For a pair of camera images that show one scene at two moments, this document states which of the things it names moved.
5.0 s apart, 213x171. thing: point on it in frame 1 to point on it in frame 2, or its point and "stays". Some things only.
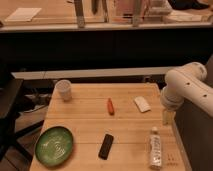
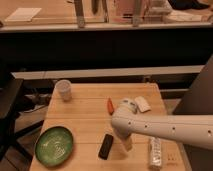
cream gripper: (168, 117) to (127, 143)
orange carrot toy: (111, 107) stays
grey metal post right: (137, 12) stays
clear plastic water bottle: (155, 149) stays
